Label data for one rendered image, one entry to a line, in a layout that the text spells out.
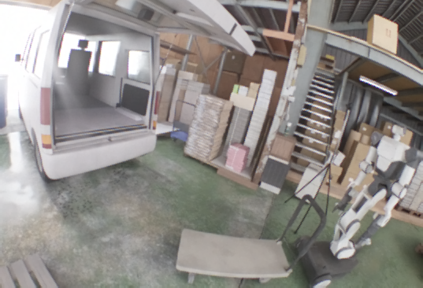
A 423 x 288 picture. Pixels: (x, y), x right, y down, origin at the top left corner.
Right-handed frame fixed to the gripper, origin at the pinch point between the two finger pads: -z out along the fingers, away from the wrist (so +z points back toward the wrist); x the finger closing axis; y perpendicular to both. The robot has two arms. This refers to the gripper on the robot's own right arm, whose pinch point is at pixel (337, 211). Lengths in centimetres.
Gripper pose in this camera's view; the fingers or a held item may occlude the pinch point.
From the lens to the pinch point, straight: 194.1
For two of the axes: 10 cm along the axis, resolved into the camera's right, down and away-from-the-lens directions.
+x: -9.0, -4.3, -0.7
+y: -0.4, 2.4, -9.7
